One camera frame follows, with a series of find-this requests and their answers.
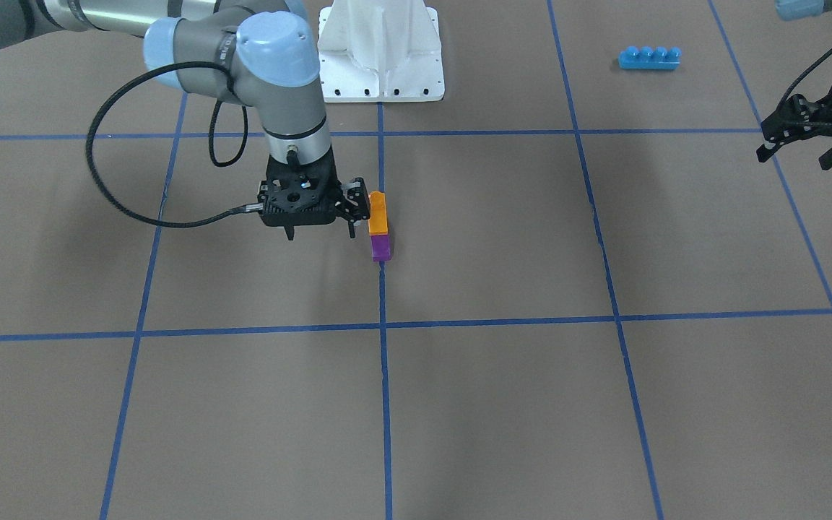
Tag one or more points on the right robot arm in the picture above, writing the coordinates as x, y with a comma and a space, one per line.
258, 55

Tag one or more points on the orange trapezoid block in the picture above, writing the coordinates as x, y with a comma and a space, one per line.
378, 223

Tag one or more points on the purple trapezoid block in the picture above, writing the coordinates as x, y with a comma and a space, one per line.
381, 247

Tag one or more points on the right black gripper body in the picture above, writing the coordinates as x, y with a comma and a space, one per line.
353, 201

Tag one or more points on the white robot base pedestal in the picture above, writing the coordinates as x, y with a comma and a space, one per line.
380, 52

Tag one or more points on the long blue four-stud brick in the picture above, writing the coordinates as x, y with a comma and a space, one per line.
650, 58

